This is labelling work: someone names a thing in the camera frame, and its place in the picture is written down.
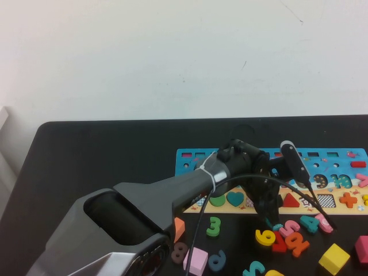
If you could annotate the blue-grey number nine piece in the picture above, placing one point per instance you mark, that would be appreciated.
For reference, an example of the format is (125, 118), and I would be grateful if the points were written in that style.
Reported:
(222, 257)

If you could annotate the red number seven piece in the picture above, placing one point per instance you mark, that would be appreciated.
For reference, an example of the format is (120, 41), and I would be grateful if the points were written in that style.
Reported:
(279, 247)

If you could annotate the pink number five piece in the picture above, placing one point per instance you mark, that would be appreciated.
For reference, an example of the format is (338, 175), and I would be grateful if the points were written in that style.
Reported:
(284, 231)

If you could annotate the blue wooden puzzle board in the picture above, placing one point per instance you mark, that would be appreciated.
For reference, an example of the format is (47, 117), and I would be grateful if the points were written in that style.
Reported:
(330, 161)

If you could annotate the pink greater-than sign piece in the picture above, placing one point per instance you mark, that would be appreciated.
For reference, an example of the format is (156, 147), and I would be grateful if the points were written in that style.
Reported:
(360, 176)

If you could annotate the orange wooden cube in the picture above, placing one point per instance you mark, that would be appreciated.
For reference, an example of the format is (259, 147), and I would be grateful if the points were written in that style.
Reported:
(178, 228)

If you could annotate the teal number four piece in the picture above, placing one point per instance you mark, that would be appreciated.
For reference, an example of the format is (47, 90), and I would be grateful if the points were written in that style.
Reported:
(312, 225)

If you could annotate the pink wooden fish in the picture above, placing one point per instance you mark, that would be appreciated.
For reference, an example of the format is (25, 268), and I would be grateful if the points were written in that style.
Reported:
(323, 225)

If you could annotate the teal heart piece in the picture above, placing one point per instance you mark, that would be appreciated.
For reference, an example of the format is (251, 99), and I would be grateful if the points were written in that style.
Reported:
(235, 199)

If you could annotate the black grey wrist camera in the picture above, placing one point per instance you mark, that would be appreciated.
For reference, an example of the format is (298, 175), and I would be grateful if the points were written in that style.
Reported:
(293, 161)

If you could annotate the magenta wooden cube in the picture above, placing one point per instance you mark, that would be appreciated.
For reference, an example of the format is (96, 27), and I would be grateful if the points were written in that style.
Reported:
(362, 248)

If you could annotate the red minus sign piece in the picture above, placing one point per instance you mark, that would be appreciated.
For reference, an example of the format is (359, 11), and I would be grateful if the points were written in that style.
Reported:
(358, 164)

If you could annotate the teal number two piece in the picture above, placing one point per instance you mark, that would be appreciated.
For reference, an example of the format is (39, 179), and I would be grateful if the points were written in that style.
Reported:
(258, 266)

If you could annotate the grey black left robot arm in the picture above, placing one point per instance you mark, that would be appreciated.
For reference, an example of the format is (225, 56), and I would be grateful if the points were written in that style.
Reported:
(129, 207)

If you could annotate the brown number eight piece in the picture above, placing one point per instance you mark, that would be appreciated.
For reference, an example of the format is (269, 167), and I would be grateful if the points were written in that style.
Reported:
(179, 252)

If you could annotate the yellow wooden cube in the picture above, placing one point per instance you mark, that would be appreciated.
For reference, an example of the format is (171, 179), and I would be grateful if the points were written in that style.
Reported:
(333, 257)

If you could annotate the white zip tie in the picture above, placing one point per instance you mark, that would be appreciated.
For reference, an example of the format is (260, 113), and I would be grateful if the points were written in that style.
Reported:
(211, 178)

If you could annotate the green number three piece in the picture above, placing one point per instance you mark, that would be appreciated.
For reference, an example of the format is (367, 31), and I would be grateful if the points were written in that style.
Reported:
(215, 232)

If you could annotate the yellow number six piece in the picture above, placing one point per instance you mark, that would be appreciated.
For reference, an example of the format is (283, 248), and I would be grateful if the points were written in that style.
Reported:
(260, 234)

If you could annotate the red triangle piece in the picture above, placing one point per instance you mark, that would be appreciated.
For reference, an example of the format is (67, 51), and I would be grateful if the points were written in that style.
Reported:
(290, 202)

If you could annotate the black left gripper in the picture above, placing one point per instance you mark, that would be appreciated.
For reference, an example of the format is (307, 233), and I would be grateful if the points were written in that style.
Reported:
(266, 192)

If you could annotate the orange plus sign piece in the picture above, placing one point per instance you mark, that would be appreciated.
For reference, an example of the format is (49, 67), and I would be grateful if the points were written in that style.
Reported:
(348, 200)

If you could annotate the pink wooden cube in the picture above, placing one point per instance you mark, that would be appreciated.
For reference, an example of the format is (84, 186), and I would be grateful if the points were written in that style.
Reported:
(199, 260)

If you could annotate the orange number ten piece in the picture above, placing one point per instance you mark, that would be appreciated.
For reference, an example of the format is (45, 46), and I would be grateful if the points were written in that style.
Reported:
(302, 247)

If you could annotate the teal wooden fish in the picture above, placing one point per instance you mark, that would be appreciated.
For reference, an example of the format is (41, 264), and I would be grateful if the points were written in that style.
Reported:
(277, 227)

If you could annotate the yellow equals sign piece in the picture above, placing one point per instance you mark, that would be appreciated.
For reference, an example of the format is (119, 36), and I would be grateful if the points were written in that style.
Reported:
(365, 200)

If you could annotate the green circle piece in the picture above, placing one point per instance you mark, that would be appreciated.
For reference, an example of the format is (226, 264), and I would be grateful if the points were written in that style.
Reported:
(218, 201)

